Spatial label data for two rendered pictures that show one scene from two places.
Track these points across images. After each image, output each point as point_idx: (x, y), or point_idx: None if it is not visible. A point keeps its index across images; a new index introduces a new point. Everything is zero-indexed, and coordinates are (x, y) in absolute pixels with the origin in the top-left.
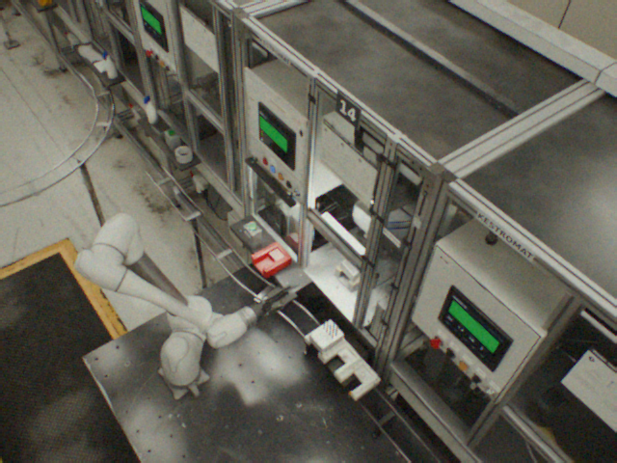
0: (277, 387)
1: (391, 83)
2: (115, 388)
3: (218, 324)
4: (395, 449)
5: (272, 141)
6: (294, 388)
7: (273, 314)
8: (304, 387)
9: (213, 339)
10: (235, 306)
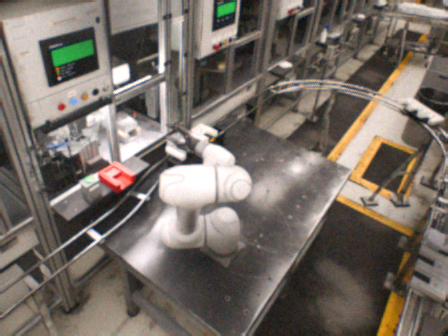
0: None
1: None
2: (254, 298)
3: (221, 153)
4: (227, 136)
5: (74, 63)
6: None
7: (148, 203)
8: None
9: (232, 156)
10: (143, 230)
